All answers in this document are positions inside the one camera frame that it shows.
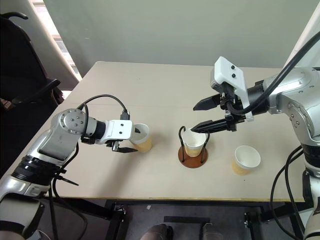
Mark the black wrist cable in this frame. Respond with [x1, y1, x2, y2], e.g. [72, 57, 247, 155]
[76, 94, 132, 122]
[226, 32, 320, 117]

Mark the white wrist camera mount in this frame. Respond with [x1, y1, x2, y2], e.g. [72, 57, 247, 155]
[209, 56, 254, 123]
[96, 119, 133, 145]

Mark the tan paper cup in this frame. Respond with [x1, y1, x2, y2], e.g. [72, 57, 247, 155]
[129, 123, 154, 154]
[181, 128, 207, 158]
[231, 145, 262, 176]

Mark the black office chair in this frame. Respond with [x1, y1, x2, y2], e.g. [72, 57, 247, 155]
[0, 11, 64, 177]

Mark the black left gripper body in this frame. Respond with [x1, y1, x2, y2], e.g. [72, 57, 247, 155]
[104, 139, 126, 153]

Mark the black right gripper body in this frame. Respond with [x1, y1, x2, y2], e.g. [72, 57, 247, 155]
[219, 84, 247, 132]

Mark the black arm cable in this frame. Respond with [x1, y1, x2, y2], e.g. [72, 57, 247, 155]
[269, 144, 309, 240]
[48, 143, 89, 240]

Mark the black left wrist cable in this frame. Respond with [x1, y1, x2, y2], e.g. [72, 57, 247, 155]
[76, 94, 132, 122]

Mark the wire cup holder brown base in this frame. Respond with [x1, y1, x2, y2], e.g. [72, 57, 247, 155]
[177, 125, 210, 169]

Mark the black left arm lower cable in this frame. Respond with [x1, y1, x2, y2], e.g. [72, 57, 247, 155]
[48, 143, 89, 240]

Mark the dark rounded shape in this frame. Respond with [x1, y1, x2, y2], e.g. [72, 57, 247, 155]
[139, 223, 174, 240]

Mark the black right arm lower cable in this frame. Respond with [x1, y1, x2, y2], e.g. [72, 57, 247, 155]
[269, 144, 309, 240]

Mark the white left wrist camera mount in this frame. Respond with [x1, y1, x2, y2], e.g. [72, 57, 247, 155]
[96, 119, 133, 145]

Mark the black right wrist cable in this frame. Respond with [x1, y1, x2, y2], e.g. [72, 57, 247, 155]
[226, 32, 320, 117]

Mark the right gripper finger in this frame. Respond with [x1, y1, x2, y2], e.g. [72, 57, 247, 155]
[190, 118, 229, 134]
[192, 93, 223, 112]

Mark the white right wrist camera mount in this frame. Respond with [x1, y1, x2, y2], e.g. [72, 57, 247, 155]
[209, 56, 254, 123]

